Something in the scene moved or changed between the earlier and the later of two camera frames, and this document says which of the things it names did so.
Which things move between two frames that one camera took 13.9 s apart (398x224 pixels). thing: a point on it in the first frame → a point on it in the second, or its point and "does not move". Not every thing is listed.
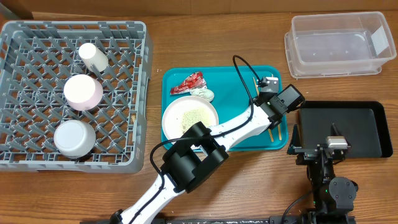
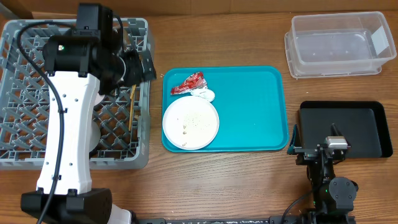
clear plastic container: [341, 40] does not move
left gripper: [256, 99] → [134, 56]
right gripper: [315, 149] does not move
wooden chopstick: [257, 90] → [132, 93]
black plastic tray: [362, 123] does not move
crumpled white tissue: [203, 93] does not move
